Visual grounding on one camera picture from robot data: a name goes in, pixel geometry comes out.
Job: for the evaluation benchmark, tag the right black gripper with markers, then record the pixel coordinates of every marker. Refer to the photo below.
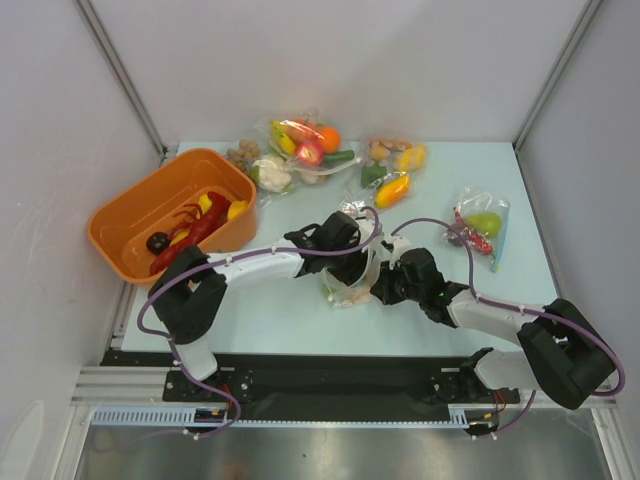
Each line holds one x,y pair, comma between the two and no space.
386,288

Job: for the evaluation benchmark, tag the clear zip bag with lobster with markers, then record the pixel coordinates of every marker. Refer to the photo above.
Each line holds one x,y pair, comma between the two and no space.
350,284

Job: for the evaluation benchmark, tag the red plastic lobster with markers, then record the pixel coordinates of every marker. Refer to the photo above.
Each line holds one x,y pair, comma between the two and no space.
201,219

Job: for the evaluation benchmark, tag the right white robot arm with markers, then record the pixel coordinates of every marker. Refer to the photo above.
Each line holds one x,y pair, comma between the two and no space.
560,353

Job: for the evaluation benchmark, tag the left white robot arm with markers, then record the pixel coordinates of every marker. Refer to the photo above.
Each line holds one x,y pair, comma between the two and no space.
182,305

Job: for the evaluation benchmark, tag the fake orange yellow pepper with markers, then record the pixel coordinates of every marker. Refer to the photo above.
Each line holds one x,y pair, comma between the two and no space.
392,192

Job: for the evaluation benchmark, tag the zip bag with pear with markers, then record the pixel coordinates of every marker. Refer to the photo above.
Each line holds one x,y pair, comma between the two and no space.
473,201

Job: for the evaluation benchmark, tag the fake green pear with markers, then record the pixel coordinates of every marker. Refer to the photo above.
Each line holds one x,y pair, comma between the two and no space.
487,224

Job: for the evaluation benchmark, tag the fake green bell pepper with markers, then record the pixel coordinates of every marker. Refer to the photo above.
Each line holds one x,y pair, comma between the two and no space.
373,176

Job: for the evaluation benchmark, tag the zip bag with peppers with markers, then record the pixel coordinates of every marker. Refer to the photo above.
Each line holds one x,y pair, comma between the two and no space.
382,148

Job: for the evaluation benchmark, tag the fake yellow bell pepper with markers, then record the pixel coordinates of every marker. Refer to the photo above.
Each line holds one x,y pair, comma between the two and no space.
412,159

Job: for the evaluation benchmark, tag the fake green cucumber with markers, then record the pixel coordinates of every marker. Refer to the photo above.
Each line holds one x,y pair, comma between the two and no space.
339,156

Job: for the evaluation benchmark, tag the fake red apple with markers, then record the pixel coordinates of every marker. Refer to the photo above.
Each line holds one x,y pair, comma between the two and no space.
309,153

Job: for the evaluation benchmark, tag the zip bag with mixed fruit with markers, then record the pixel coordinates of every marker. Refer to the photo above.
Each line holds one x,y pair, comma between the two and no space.
300,126

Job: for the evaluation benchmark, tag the fake yellow banana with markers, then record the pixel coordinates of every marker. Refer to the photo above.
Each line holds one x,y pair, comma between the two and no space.
282,140

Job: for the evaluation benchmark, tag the fake yellow lemon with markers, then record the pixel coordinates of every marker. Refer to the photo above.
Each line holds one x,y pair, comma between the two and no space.
236,208

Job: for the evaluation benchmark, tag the bag of fake nuts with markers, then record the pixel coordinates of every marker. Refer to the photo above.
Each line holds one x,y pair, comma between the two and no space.
244,154

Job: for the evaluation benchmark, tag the fake dark plum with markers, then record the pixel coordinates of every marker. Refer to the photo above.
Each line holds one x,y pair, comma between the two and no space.
157,243

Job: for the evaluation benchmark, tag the orange plastic bin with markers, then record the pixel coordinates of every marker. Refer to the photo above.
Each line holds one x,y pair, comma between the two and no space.
120,228

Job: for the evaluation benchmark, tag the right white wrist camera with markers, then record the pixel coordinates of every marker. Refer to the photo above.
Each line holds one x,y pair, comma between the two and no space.
396,246

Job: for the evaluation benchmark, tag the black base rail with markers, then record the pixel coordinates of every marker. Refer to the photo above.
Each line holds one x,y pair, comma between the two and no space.
346,389

